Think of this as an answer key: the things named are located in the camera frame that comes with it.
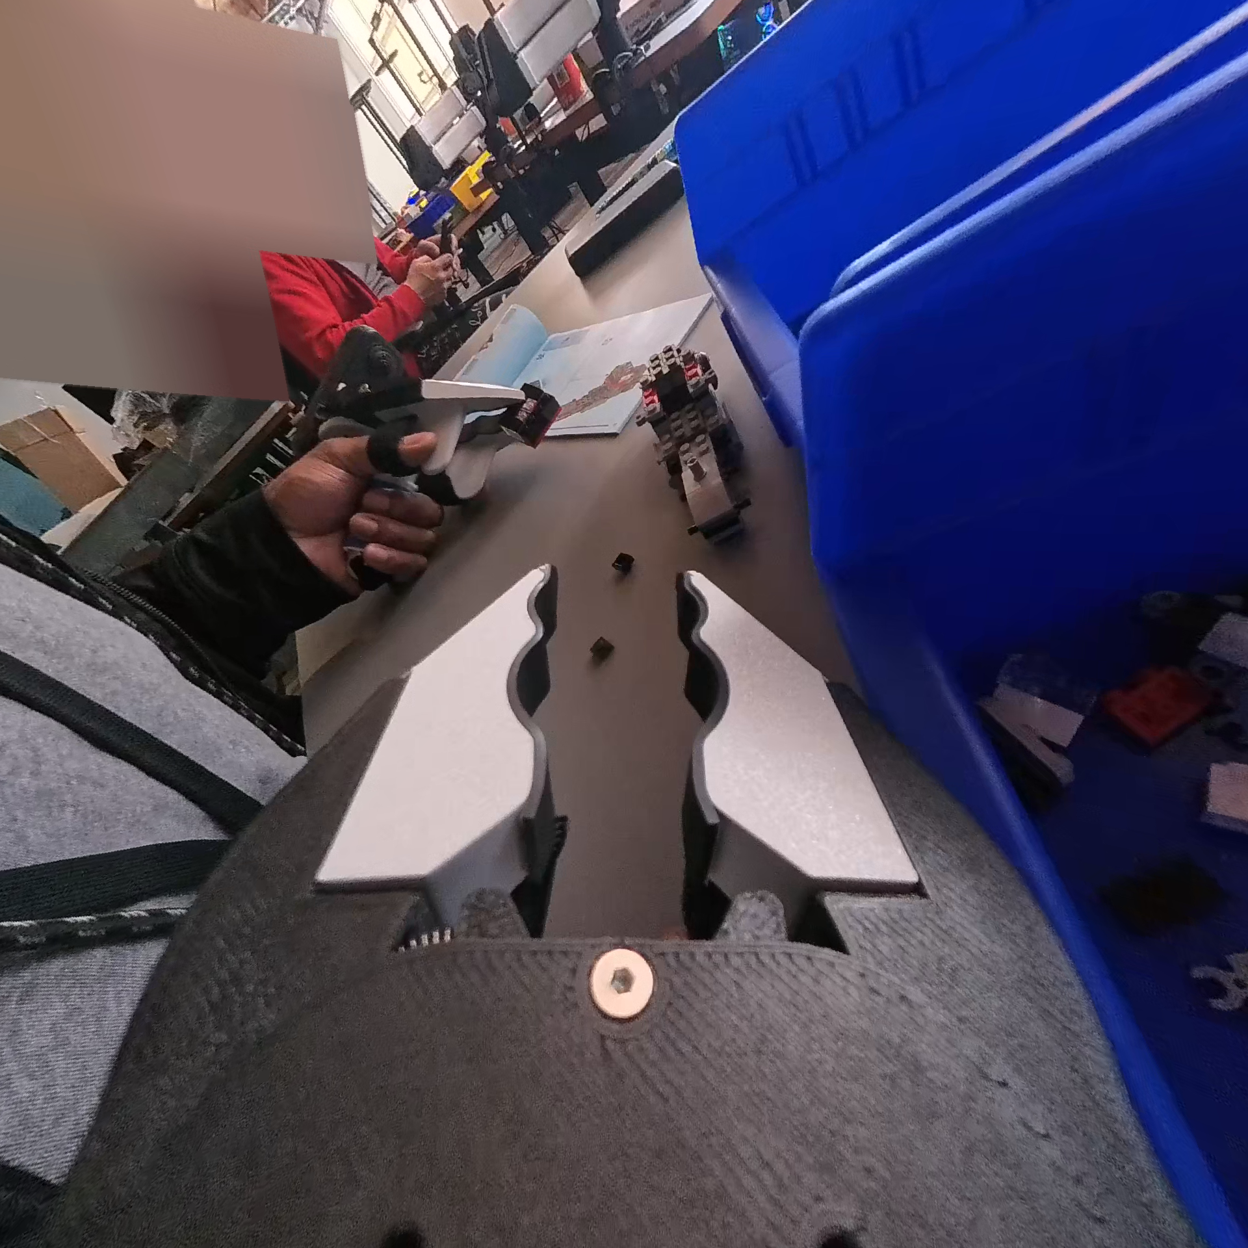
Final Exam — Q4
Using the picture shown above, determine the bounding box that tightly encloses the blue plastic bin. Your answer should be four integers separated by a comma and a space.
799, 49, 1248, 1248
673, 0, 1248, 449

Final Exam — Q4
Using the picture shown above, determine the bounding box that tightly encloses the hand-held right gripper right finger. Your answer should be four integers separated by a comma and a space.
674, 571, 923, 943

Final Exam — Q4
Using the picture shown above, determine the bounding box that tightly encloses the grey desk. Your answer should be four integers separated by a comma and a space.
292, 116, 864, 977

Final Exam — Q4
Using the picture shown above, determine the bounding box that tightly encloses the toy brick instruction booklet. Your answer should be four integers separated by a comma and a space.
429, 292, 718, 436

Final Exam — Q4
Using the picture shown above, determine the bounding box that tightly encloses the person's left hand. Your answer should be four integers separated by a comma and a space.
262, 431, 443, 592

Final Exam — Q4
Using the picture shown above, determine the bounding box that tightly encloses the red black toy brick assembly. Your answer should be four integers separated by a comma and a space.
507, 382, 557, 447

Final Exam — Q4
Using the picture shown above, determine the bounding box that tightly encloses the pile of loose toy bricks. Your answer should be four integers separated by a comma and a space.
973, 586, 1248, 1024

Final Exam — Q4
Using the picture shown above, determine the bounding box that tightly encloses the grey toy brick car model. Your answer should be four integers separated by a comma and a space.
636, 344, 750, 544

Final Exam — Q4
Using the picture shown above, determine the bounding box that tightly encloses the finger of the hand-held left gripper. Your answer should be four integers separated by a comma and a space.
429, 403, 528, 500
420, 378, 530, 415

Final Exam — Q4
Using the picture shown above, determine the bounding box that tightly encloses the black case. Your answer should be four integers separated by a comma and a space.
564, 158, 686, 280

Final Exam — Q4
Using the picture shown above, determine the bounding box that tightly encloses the person's left forearm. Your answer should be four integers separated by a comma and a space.
147, 488, 357, 683

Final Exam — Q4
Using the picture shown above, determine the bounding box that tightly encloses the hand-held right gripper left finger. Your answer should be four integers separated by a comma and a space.
314, 565, 569, 939

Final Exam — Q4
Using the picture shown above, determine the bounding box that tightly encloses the cardboard box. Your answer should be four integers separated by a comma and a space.
0, 403, 126, 513

